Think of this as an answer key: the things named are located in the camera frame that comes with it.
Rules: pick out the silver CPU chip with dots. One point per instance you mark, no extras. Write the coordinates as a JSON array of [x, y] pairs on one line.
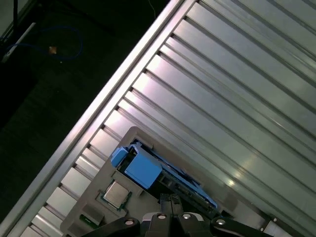
[[116, 195]]

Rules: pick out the white floor strip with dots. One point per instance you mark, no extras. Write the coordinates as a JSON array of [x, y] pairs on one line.
[[24, 34]]

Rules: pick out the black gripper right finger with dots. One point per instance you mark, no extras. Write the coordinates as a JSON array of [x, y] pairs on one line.
[[187, 227]]

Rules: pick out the hard disk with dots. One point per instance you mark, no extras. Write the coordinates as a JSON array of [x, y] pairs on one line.
[[143, 170]]

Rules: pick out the grey parts rack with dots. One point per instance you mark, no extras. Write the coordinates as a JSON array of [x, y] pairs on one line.
[[74, 229]]

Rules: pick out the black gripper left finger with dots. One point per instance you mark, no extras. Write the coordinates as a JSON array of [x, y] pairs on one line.
[[158, 225]]

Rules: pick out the green RAM stick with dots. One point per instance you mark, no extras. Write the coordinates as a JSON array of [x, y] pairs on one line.
[[87, 219]]

